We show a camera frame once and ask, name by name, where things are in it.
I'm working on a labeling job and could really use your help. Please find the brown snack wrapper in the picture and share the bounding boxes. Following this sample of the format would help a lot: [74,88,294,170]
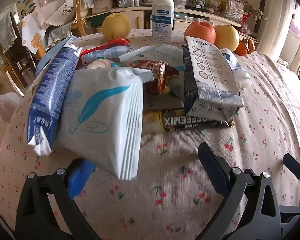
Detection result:
[129,60,180,95]

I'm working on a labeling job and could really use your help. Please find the white plastic bottle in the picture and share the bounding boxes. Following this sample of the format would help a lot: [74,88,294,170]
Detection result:
[151,0,175,43]

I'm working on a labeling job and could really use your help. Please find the blue white flattened carton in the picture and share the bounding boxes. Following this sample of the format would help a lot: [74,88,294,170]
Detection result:
[27,37,83,157]

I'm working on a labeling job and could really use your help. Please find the white curtain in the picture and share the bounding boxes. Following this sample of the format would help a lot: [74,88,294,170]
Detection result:
[255,0,300,63]

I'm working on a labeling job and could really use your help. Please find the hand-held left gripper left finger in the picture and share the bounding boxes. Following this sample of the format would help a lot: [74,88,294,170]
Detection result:
[15,158,100,240]

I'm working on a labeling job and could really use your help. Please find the red snack wrapper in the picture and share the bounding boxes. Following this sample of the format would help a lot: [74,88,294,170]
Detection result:
[80,38,130,55]

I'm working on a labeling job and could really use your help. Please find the yellow pear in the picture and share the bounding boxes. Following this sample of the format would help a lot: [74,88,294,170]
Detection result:
[214,24,240,53]
[101,12,132,41]

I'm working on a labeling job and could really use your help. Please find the white feather-print tissue pack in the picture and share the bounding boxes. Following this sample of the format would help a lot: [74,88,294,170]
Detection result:
[56,66,154,180]

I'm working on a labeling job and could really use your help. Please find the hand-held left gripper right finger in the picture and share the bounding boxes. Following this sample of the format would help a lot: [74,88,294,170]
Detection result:
[197,142,283,240]

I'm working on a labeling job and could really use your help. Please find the beige wrapped package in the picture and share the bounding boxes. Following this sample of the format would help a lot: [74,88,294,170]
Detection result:
[91,0,114,15]

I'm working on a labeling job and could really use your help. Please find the pale grey cushion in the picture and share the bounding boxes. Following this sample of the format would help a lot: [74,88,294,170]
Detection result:
[0,92,23,120]

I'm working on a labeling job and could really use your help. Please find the white mesh food cover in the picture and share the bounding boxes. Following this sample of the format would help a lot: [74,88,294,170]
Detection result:
[31,0,78,25]

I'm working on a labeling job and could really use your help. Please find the black yellow coffee packet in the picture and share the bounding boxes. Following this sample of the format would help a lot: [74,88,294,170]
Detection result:
[142,109,235,134]

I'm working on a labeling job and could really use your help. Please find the light wooden chair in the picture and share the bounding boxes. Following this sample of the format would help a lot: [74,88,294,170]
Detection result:
[70,0,95,37]

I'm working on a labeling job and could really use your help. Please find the orange persimmon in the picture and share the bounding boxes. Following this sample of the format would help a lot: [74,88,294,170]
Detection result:
[241,38,255,53]
[234,41,248,56]

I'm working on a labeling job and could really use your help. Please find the white orange-print tablecloth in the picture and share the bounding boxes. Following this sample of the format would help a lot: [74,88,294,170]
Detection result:
[22,12,73,54]

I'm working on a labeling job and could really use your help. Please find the red apple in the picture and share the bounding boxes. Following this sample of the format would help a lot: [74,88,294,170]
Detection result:
[184,21,216,45]

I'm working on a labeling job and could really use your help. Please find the clear blue plastic wrapper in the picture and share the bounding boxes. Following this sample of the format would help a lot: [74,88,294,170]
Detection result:
[82,45,130,67]

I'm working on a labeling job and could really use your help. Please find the dark wooden chair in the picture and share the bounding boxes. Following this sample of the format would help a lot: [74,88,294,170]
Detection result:
[0,12,38,88]

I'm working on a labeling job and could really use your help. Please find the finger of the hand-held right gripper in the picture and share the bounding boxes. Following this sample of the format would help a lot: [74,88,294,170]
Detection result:
[283,153,300,180]
[279,205,300,229]

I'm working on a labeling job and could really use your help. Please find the cherry-print tablecloth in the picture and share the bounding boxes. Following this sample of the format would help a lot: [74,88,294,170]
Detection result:
[0,29,300,240]

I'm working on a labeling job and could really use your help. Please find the navy white milk carton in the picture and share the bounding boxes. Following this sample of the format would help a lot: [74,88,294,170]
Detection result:
[182,36,244,123]

